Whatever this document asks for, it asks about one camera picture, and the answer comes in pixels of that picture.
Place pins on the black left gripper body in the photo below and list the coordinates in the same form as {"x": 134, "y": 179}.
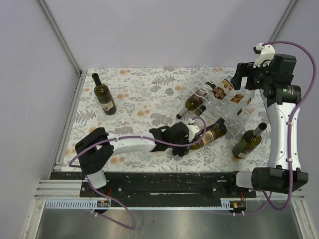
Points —
{"x": 180, "y": 150}

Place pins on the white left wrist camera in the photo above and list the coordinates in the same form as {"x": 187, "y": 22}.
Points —
{"x": 194, "y": 129}

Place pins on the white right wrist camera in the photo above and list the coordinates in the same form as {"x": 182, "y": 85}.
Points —
{"x": 266, "y": 54}

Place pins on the aluminium corner frame post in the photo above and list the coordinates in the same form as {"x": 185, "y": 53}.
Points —
{"x": 57, "y": 32}

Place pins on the green bottle silver neck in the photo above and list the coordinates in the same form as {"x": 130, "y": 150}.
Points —
{"x": 192, "y": 103}

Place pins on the grey slotted cable duct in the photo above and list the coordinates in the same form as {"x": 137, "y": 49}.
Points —
{"x": 95, "y": 204}

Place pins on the right aluminium frame post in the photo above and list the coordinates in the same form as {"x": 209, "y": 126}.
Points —
{"x": 290, "y": 7}

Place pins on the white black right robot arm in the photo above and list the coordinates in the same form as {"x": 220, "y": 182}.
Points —
{"x": 274, "y": 80}

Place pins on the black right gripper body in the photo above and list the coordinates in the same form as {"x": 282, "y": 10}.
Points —
{"x": 254, "y": 76}

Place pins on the clear square liquor bottle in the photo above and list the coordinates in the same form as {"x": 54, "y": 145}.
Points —
{"x": 212, "y": 95}

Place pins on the clear acrylic wine rack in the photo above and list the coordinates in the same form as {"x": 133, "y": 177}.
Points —
{"x": 234, "y": 125}

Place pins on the green bottle black neck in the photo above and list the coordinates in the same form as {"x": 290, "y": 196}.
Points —
{"x": 104, "y": 96}

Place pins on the floral patterned table mat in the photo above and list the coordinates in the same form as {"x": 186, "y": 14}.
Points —
{"x": 149, "y": 98}

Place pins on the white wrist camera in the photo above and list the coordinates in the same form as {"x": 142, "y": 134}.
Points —
{"x": 194, "y": 129}
{"x": 266, "y": 54}

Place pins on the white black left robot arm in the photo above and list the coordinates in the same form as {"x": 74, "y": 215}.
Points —
{"x": 94, "y": 150}

